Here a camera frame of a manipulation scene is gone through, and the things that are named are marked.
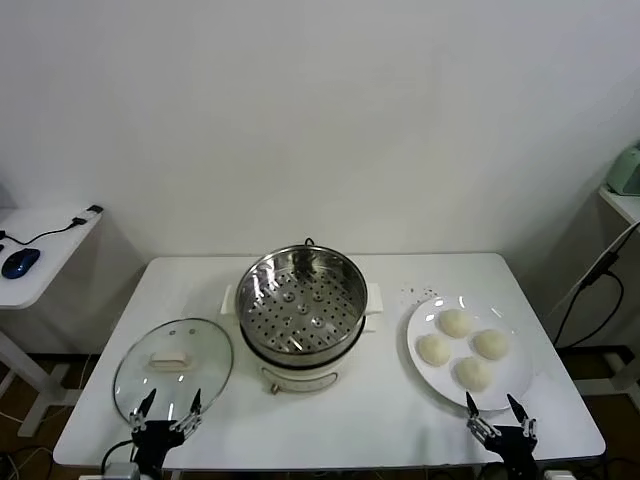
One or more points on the white side table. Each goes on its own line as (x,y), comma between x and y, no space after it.
(625,205)
(50,270)

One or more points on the mint green appliance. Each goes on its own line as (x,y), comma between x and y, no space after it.
(627,172)

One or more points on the blue computer mouse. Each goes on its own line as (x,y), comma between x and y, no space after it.
(20,262)

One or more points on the white round plate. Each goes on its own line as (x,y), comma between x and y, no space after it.
(510,385)

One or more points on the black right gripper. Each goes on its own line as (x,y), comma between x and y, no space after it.
(515,450)

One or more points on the white steamed baozi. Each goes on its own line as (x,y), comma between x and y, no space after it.
(454,323)
(434,349)
(491,344)
(472,373)

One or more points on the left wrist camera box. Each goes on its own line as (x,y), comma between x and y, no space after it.
(120,472)

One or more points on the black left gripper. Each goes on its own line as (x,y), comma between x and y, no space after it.
(155,440)

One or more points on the stainless steel steamer basket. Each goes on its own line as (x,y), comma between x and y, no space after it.
(300,320)

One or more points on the cream electric cooker pot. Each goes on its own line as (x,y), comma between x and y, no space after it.
(300,377)

